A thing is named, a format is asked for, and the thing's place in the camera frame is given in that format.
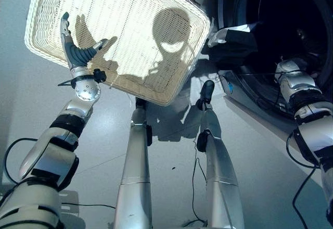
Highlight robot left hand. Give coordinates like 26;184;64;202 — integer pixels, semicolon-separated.
60;11;109;71

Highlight dark garment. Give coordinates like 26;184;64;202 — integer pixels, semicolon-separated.
201;23;261;67

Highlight washing machine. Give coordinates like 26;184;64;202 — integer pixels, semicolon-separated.
166;0;333;188

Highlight white wicker laundry basket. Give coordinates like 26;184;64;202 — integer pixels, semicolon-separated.
24;0;211;107

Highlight robot left leg silver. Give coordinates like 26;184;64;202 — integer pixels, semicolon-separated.
113;97;153;229

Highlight robot leg silver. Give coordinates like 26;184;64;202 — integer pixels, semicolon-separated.
113;97;153;229
196;100;245;229

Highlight robot right foot dark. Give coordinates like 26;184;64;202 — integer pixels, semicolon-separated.
199;80;215;103

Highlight white garment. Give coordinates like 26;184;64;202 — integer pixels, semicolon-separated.
207;28;230;46

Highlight grey flat floor plate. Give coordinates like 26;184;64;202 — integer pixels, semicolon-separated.
59;189;86;229

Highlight robot right leg silver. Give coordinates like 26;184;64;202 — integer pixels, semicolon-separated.
196;100;245;229

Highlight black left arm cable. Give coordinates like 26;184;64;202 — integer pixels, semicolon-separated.
3;137;39;184

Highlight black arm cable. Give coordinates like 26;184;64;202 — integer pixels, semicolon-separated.
285;130;321;229
3;137;39;184

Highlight black floor cable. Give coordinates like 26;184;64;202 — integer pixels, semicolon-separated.
61;202;117;210

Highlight thin black leg cable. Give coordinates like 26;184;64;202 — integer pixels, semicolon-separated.
182;139;208;227

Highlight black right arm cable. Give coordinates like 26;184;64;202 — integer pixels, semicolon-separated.
285;130;321;229

